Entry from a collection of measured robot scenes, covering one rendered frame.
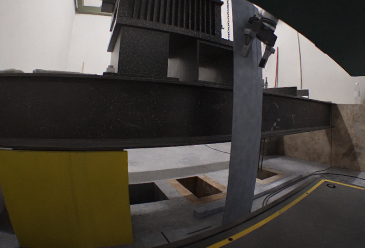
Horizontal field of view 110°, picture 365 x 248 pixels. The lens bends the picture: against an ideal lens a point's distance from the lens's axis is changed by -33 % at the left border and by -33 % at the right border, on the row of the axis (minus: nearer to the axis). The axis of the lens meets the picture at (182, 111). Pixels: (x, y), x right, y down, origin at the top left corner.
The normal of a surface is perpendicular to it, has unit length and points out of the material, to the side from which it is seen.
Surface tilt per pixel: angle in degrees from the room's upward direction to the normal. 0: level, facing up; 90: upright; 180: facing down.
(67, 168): 90
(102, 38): 90
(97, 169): 90
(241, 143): 90
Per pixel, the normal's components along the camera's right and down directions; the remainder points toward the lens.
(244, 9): 0.35, 0.04
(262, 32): 0.49, 0.43
